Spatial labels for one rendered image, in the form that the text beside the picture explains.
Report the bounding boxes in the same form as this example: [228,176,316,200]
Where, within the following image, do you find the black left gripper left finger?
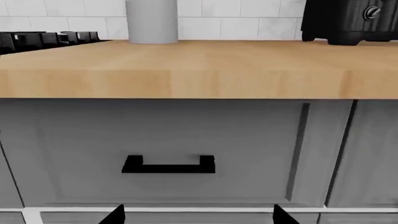
[98,203,126,224]

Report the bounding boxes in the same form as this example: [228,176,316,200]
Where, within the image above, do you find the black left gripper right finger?
[272,203,301,224]

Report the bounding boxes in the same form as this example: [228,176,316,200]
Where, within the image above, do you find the grey lower drawer front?
[40,211,320,224]

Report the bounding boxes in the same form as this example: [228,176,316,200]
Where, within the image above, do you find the grey drawer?
[40,211,320,224]
[0,98,355,208]

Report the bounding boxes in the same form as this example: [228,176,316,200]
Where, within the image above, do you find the grey cabinet door panel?
[325,99,398,209]

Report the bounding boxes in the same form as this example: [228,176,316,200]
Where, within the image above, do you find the wooden countertop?
[0,39,398,100]

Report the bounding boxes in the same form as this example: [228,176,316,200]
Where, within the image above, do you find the grey cylindrical canister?
[125,0,179,45]

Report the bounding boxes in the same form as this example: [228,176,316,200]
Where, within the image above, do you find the black countertop appliance with knob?
[300,0,398,46]

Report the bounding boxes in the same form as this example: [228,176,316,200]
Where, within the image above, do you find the black drawer handle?
[121,155,216,174]

